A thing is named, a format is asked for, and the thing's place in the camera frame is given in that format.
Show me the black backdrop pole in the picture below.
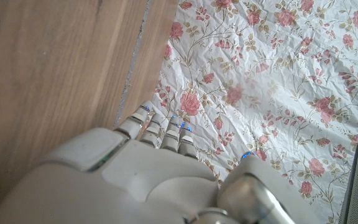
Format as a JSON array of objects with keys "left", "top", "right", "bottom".
[{"left": 337, "top": 73, "right": 358, "bottom": 224}]

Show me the grey tape strip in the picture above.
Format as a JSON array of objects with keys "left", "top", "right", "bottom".
[{"left": 112, "top": 0, "right": 152, "bottom": 129}]

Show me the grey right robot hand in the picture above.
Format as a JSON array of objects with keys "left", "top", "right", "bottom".
[{"left": 0, "top": 100, "right": 319, "bottom": 224}]

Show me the floral print backdrop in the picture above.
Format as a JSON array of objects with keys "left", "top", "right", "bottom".
[{"left": 152, "top": 0, "right": 358, "bottom": 224}]

